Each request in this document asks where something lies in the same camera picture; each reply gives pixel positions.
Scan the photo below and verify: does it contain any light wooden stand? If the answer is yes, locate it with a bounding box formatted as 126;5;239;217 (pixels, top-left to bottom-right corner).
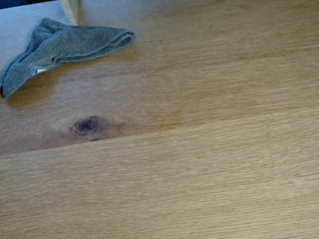
59;0;131;28

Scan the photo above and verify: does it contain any grey terry cleaning cloth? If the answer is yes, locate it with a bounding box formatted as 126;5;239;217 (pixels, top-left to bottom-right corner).
0;7;142;100

